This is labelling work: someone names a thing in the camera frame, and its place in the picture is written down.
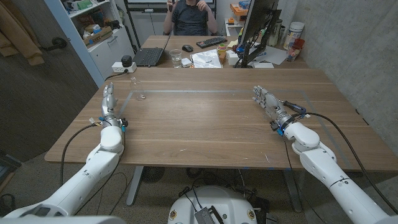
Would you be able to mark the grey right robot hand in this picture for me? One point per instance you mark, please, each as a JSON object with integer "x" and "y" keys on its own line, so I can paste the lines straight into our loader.
{"x": 272, "y": 104}

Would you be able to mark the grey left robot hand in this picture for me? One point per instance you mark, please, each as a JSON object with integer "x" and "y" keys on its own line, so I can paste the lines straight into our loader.
{"x": 109, "y": 102}

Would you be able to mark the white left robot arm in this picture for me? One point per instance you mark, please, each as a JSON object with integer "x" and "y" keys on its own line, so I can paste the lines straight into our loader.
{"x": 99, "y": 161}

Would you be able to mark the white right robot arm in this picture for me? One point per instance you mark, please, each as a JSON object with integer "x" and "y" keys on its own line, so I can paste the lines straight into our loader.
{"x": 320, "y": 161}

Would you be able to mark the blue black screwdriver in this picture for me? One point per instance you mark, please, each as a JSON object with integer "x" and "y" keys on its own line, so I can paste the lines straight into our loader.
{"x": 295, "y": 107}

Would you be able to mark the clear plastic bottle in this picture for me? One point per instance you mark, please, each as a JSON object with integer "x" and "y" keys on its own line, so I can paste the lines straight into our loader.
{"x": 136, "y": 84}

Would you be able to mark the dark thermos bottle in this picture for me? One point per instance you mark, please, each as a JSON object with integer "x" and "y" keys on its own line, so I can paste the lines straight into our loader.
{"x": 275, "y": 32}

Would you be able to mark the white power strip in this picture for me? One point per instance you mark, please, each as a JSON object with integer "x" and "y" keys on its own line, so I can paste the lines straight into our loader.
{"x": 119, "y": 67}

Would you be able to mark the black power adapter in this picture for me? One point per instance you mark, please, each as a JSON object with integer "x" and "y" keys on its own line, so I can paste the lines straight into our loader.
{"x": 126, "y": 60}

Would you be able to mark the white paper sheet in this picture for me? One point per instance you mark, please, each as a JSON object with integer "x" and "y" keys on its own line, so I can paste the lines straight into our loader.
{"x": 275, "y": 54}

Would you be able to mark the white shelf cabinet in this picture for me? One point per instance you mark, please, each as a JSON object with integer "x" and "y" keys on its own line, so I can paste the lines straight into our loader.
{"x": 105, "y": 53}

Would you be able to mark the red snack packet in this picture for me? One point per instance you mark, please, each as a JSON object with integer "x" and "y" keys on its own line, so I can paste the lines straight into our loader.
{"x": 294, "y": 49}

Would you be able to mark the black laptop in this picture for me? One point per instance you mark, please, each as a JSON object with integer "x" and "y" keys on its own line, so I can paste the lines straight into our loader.
{"x": 148, "y": 56}

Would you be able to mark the small white box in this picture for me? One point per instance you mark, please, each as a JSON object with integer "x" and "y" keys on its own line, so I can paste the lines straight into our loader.
{"x": 231, "y": 58}

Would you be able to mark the wooden work table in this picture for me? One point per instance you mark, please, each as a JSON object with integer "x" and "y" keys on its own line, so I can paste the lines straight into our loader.
{"x": 211, "y": 130}

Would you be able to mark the cardboard box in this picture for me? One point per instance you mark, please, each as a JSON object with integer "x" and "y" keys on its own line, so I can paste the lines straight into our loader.
{"x": 98, "y": 36}

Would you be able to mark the colourful stacked cups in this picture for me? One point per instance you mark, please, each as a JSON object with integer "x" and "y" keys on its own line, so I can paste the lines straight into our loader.
{"x": 221, "y": 53}

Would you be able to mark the white cylindrical canister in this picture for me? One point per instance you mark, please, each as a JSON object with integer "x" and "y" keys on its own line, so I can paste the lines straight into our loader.
{"x": 293, "y": 34}

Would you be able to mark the clear drinking glass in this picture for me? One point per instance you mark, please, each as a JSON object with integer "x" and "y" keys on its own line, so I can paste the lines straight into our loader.
{"x": 176, "y": 57}

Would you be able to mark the black round floor fan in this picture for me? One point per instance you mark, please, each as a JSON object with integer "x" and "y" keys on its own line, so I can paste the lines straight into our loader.
{"x": 153, "y": 174}

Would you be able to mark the black monitor on stand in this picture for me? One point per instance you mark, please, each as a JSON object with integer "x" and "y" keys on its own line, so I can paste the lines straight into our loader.
{"x": 258, "y": 18}

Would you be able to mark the small white charger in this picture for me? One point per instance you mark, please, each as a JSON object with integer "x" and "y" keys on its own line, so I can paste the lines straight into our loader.
{"x": 186, "y": 63}

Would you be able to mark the black keyboard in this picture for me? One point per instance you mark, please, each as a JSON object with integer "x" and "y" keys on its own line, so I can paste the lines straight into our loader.
{"x": 211, "y": 42}

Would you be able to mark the wooden desk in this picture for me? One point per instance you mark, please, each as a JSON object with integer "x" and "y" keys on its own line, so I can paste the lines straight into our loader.
{"x": 174, "y": 42}

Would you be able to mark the black computer mouse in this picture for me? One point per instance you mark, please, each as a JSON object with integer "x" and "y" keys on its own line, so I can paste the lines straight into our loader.
{"x": 187, "y": 48}

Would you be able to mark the orange box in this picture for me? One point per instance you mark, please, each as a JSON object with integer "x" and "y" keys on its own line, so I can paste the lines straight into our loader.
{"x": 237, "y": 9}

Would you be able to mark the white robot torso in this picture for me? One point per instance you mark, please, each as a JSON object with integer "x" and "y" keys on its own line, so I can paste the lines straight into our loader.
{"x": 217, "y": 199}

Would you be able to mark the brown coat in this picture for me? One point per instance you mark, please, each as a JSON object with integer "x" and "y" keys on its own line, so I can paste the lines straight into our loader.
{"x": 18, "y": 34}

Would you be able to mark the person in dark shirt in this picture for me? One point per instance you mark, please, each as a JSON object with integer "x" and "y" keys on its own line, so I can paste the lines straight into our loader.
{"x": 189, "y": 18}

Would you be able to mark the grey box on torso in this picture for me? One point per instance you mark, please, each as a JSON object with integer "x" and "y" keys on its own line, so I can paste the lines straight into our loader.
{"x": 205, "y": 216}

